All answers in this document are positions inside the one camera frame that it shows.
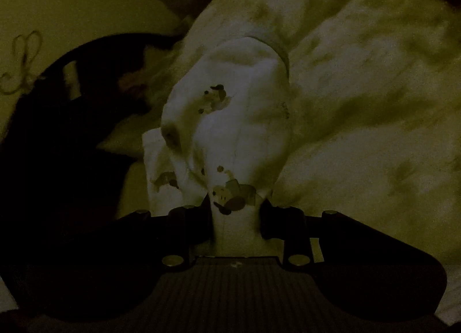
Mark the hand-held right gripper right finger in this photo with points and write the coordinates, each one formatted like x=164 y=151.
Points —
x=272 y=221

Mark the white animal print baby garment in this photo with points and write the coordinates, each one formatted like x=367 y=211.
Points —
x=234 y=131

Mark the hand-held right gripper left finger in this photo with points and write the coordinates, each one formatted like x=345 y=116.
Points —
x=201 y=225

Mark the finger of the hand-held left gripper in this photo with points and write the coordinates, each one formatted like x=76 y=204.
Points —
x=134 y=102

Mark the pale leaf pattern quilt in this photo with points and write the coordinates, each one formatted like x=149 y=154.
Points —
x=360 y=102

